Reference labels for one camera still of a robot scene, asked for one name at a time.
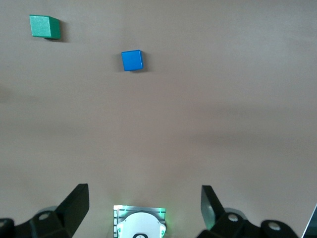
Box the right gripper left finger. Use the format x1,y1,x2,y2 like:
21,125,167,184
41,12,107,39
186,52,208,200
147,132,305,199
0,183,90,238

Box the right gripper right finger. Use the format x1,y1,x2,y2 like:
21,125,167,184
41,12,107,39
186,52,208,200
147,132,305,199
197,184,302,238

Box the blue wooden block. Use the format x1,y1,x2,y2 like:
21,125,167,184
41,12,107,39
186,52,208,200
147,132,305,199
121,49,144,72

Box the green wooden block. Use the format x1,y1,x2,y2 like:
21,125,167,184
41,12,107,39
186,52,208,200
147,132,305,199
29,14,61,40

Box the brown paper table cover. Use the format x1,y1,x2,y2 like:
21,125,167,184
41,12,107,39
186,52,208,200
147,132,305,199
0,0,317,238

